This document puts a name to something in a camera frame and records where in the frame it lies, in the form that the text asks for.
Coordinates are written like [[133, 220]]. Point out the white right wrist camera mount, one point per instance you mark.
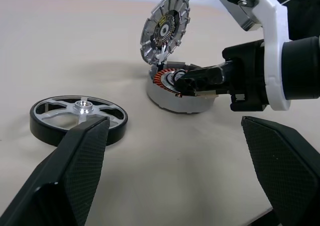
[[275, 36]]

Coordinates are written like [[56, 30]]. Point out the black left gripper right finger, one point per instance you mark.
[[287, 171]]

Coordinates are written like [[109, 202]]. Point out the grey motor housing base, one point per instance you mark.
[[170, 101]]

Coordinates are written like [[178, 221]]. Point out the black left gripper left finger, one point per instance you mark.
[[62, 176]]

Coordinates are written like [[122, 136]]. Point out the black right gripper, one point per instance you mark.
[[246, 71]]

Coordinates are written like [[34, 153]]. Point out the black-rimmed silver spoked rotor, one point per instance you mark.
[[50, 127]]

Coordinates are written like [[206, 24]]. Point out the black cabinet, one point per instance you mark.
[[307, 18]]

